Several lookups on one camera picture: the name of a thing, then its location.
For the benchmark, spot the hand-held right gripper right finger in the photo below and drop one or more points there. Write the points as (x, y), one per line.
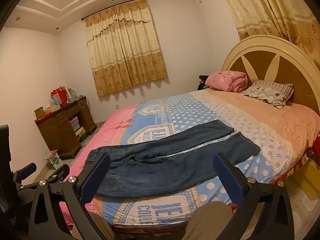
(228, 180)

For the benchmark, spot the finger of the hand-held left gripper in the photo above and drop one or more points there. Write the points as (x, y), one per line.
(26, 170)
(60, 173)

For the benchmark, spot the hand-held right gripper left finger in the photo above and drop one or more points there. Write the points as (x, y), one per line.
(96, 177)

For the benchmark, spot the blue denim jeans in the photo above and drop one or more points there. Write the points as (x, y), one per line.
(162, 165)

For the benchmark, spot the green and white carton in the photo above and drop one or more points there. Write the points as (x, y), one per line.
(53, 159)

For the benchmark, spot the brown wooden desk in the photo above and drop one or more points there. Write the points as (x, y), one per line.
(62, 130)

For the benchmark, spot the person's right leg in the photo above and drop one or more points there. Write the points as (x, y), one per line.
(207, 221)

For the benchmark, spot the person's leg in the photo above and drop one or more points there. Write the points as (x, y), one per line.
(207, 221)
(100, 227)

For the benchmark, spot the person's left leg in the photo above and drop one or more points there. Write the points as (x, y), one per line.
(100, 227)

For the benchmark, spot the stack of pastel boxes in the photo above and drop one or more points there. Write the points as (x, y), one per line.
(74, 124)

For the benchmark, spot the small brown cardboard box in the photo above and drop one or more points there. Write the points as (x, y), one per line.
(39, 113)

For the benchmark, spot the bed with patterned sheet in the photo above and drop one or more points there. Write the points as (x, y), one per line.
(212, 110)

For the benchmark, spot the yellow storage box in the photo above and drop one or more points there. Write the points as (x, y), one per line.
(308, 177)

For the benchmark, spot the pale teal paper bag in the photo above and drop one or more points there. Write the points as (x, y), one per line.
(71, 93)

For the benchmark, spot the patterned grey pillow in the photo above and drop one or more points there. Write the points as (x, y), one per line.
(271, 93)

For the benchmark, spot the folded pink blanket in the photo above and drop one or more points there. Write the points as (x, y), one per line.
(227, 80)

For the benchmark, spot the dark clothes pile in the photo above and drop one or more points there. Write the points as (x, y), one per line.
(203, 81)

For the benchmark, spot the cream and brown headboard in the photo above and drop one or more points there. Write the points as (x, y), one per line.
(282, 65)

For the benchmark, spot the beige floral window curtain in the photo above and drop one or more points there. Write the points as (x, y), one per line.
(125, 47)

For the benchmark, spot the dark curtain rod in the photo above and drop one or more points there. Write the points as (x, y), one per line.
(100, 11)

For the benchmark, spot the large beige floral curtain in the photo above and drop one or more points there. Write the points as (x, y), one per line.
(275, 12)

